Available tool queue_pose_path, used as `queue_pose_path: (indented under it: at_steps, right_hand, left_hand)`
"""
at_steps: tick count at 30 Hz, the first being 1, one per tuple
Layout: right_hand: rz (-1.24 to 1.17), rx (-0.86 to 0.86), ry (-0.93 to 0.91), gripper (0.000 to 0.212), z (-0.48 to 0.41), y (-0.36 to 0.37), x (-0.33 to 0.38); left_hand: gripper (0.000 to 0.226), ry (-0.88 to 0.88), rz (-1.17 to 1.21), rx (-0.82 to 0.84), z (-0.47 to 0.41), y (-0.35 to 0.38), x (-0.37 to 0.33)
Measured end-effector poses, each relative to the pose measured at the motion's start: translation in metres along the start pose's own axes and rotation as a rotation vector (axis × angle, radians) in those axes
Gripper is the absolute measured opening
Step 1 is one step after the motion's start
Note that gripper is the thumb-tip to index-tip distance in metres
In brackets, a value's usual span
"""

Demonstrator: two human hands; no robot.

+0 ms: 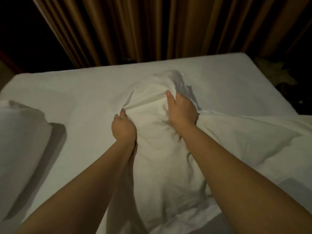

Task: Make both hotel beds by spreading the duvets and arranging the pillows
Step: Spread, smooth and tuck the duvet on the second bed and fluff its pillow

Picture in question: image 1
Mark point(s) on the brown pleated curtain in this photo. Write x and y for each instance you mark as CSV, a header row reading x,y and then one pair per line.
x,y
170,29

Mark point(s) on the person's right hand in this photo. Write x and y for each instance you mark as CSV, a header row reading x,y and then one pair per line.
x,y
182,112

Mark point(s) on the person's left thumb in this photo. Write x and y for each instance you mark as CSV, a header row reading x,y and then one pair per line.
x,y
123,113

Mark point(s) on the bed with white sheet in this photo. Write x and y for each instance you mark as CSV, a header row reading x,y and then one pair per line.
x,y
97,99

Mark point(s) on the person's right thumb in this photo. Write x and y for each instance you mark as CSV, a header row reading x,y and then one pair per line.
x,y
170,99

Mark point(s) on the person's left hand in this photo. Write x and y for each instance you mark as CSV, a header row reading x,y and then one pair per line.
x,y
123,129

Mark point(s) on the person's left forearm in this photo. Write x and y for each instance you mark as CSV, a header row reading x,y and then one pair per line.
x,y
80,192

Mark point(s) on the white duvet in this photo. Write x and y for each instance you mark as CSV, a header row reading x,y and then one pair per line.
x,y
263,148

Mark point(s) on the person's right forearm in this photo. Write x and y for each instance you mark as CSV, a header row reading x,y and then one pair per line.
x,y
243,182

